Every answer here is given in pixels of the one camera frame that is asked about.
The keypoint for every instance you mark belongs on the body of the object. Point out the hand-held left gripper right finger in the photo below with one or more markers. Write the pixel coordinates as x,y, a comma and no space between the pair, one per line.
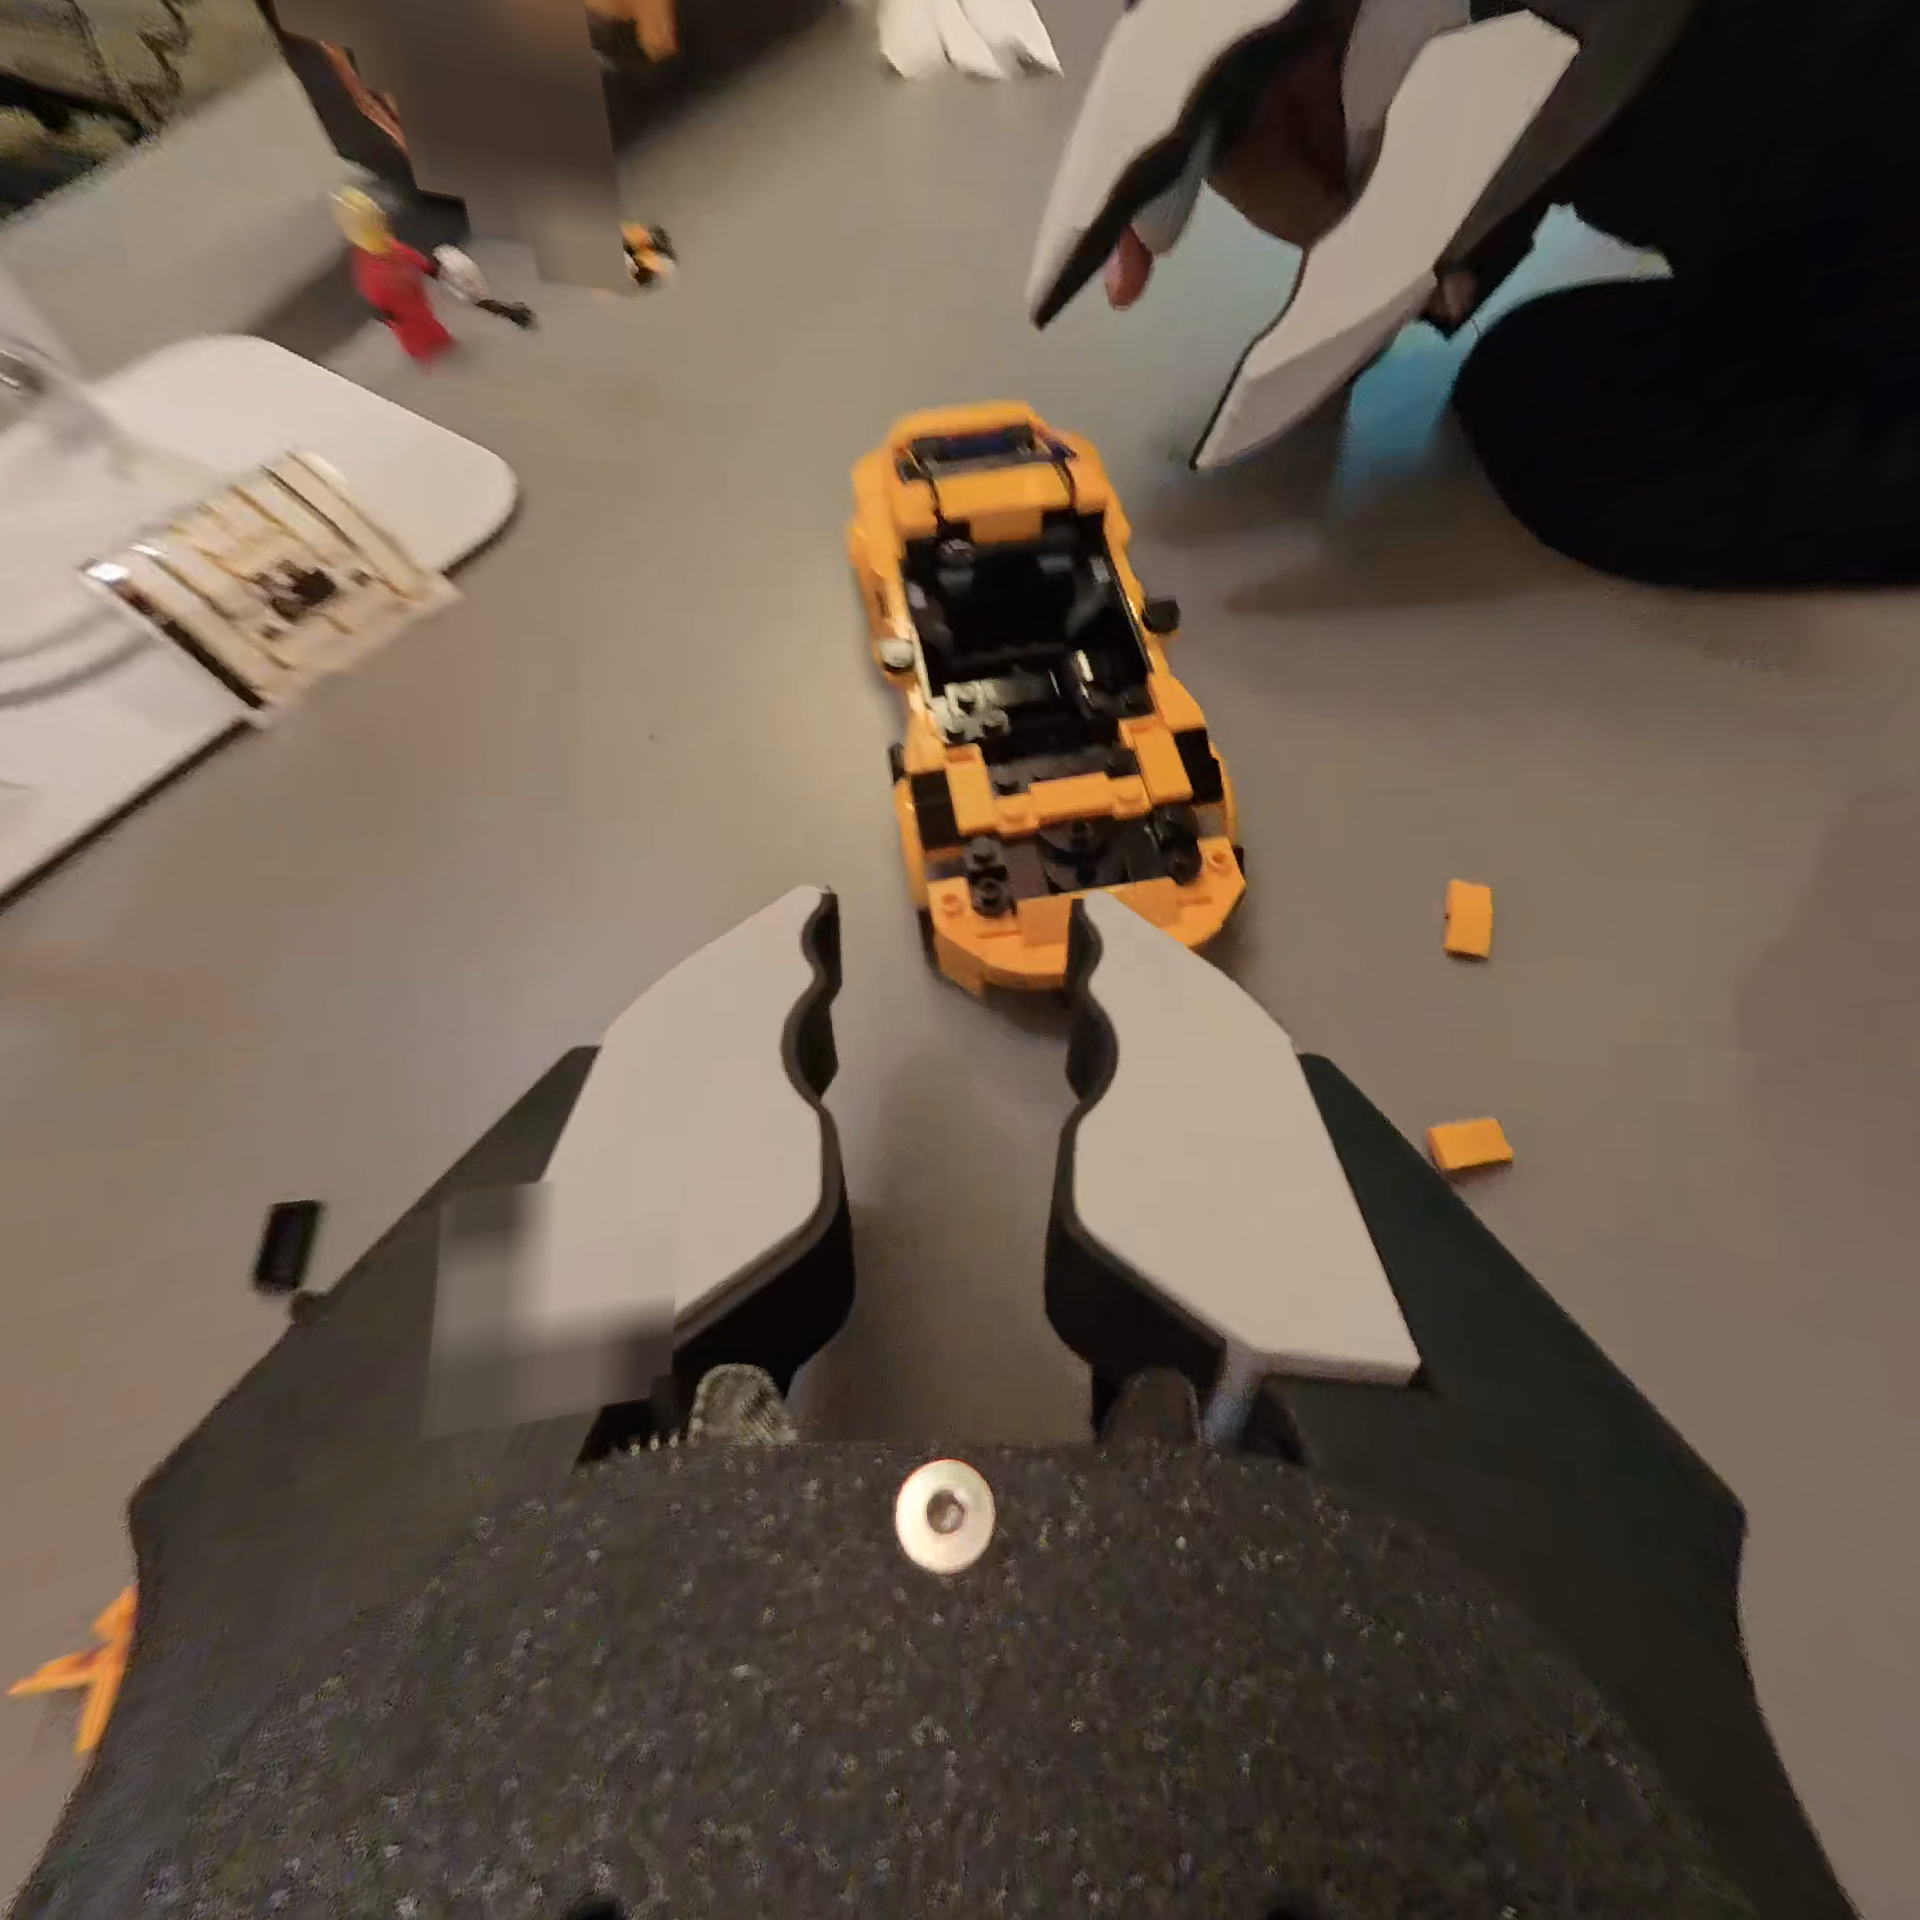
1230,1172

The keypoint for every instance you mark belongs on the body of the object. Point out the black lego box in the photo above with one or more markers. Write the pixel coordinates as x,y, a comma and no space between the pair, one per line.
705,76

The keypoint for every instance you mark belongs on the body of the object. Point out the black flat lego tile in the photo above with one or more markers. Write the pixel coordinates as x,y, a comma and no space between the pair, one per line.
283,1244

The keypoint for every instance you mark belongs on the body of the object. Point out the white paper sheet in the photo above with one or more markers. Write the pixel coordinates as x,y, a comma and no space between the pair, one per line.
974,37

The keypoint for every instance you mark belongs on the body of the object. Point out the red lego minifigure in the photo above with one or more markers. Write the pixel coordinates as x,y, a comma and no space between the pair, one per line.
404,294

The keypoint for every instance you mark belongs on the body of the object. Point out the black quilted cushion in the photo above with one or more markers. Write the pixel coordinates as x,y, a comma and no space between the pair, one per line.
1694,451

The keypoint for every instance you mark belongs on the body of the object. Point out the cluster of round lego pieces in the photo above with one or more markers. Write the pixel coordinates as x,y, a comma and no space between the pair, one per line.
648,253

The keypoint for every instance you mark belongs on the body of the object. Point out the person's right hand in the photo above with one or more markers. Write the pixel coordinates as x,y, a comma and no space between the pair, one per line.
1276,150

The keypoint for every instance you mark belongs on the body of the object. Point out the pile of orange black lego pieces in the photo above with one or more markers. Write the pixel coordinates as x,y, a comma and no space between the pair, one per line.
89,1664

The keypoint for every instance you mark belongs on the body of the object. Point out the lego sticker sheet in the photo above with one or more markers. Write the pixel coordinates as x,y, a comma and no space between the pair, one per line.
283,571

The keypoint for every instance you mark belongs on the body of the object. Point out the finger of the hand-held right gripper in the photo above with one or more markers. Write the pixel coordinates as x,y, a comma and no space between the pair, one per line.
1424,224
1140,107

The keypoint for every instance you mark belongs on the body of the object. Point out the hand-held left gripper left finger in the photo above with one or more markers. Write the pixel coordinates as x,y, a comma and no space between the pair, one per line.
705,1110

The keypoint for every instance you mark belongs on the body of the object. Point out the white wooden book stand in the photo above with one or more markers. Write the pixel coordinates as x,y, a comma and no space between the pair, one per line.
345,435

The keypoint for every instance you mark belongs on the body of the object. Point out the white lego helmet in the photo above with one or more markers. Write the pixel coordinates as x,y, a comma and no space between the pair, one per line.
459,272

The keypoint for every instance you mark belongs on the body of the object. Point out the orange lego car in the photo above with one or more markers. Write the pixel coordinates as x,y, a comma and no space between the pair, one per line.
1035,494

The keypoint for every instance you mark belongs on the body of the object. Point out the orange curved lego slope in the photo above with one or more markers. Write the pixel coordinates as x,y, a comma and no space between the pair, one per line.
1471,917
1468,1146

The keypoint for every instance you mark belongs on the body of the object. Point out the person's right forearm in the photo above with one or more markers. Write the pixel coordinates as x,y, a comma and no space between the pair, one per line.
1769,135

